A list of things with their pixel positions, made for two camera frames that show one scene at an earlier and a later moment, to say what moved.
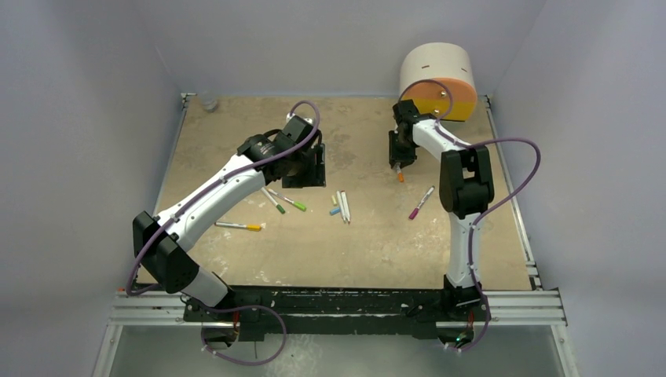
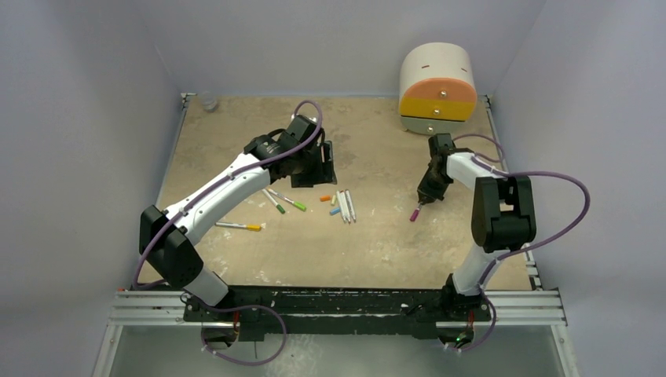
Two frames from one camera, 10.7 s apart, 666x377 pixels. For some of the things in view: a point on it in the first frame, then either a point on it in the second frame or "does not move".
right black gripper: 401,154 to 430,187
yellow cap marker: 251,227 does not move
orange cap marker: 400,173 to 350,204
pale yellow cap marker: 341,205 does not move
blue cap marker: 345,206 does not move
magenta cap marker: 413,214 does not move
